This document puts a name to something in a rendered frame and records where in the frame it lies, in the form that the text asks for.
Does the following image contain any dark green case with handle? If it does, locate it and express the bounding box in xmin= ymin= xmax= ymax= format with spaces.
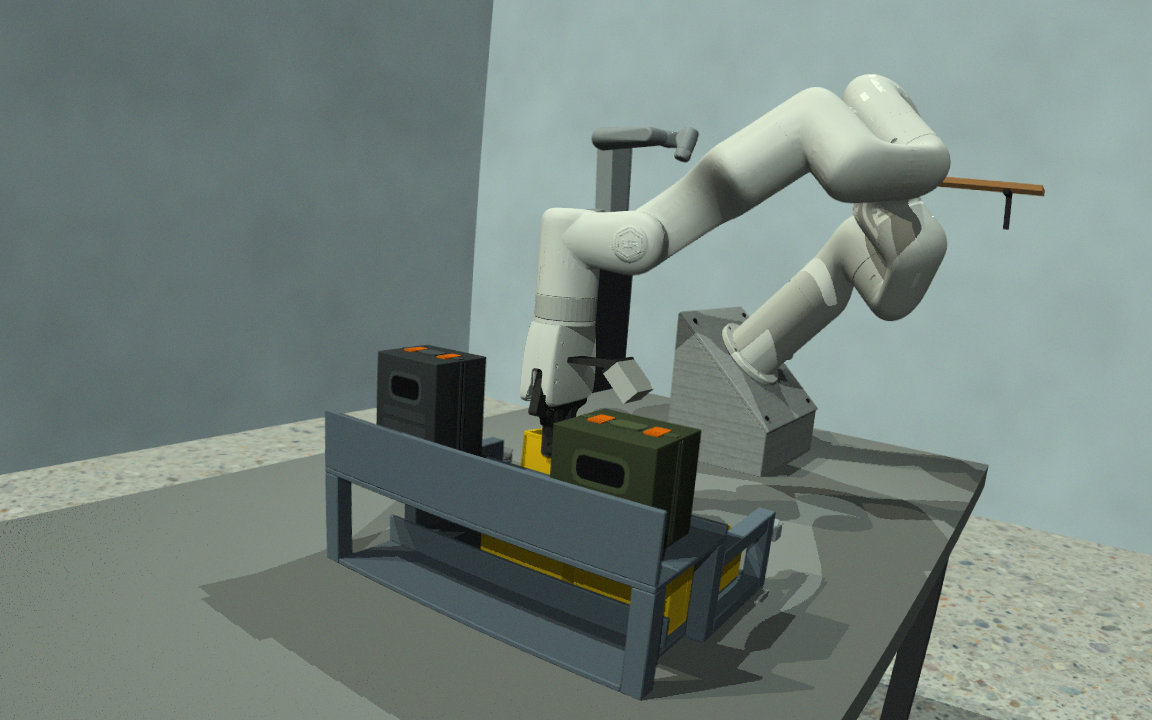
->
xmin=550 ymin=408 xmax=702 ymax=550

